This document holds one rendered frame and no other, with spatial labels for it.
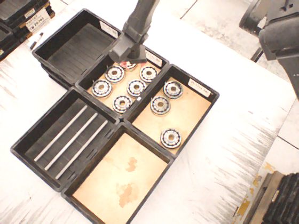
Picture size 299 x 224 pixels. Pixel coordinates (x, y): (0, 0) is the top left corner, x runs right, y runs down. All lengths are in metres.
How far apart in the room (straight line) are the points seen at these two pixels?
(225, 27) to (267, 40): 2.23
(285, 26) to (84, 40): 1.14
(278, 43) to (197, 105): 0.76
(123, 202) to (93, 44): 0.88
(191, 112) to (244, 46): 1.59
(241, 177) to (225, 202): 0.16
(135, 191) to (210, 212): 0.40
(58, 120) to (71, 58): 0.37
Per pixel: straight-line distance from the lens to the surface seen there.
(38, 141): 1.24
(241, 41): 2.70
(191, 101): 1.23
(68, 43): 1.46
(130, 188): 1.09
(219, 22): 2.79
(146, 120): 1.16
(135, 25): 0.76
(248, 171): 1.35
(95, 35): 1.46
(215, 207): 1.27
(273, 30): 0.54
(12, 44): 2.22
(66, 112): 1.24
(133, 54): 0.91
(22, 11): 2.15
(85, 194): 1.12
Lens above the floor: 1.92
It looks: 68 degrees down
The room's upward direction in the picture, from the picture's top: 7 degrees clockwise
